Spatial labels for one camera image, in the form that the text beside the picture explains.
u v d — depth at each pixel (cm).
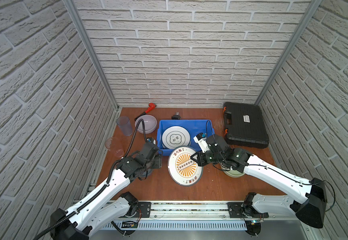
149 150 56
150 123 106
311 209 38
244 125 98
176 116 113
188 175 72
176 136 100
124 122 104
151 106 119
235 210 74
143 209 74
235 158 52
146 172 65
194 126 102
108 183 46
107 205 57
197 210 76
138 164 53
